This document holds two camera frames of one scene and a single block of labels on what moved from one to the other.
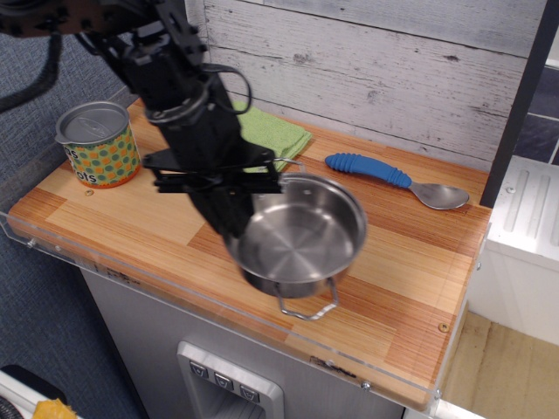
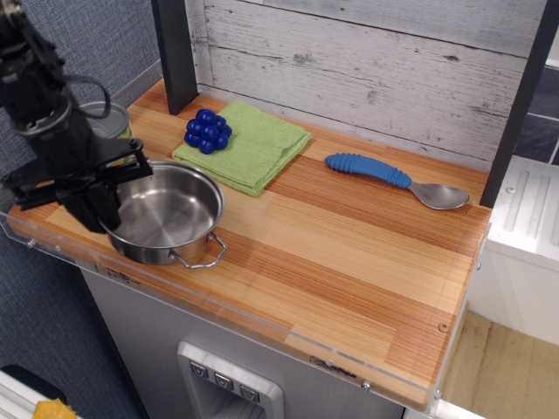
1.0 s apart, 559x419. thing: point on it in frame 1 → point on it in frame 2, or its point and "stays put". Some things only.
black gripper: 208,161 → 72,160
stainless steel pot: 300,238 → 169,212
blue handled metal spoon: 439,196 stays put
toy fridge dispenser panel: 217,388 stays put
